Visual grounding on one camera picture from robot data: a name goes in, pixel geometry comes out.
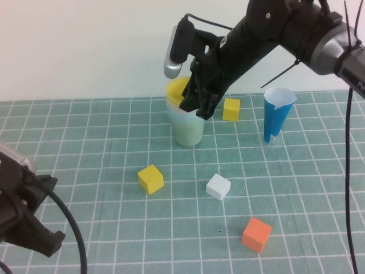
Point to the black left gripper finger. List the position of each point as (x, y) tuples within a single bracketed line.
[(42, 239), (45, 184)]

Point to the orange foam cube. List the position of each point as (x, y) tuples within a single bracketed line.
[(255, 234)]

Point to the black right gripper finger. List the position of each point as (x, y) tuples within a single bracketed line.
[(209, 105), (191, 98)]

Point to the black zip tie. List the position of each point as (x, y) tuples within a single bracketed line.
[(348, 25), (278, 75)]

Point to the light green plastic cup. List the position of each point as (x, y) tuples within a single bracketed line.
[(188, 134)]

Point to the green checked tablecloth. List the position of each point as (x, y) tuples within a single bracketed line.
[(114, 142)]

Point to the yellow foam cube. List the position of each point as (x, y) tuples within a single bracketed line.
[(231, 109), (151, 178)]

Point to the dark blue paper cup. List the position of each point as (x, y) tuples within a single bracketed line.
[(273, 120)]

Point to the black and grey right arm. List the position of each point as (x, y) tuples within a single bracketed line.
[(313, 42)]

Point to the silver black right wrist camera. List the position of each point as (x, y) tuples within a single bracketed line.
[(176, 48)]

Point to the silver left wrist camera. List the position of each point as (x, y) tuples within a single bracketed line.
[(14, 155)]

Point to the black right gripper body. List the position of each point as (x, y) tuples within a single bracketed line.
[(233, 57)]

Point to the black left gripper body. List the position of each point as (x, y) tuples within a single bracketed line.
[(14, 199)]

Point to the white foam cube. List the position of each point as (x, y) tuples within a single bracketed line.
[(218, 185)]

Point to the yellow plastic cup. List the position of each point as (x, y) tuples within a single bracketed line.
[(175, 90)]

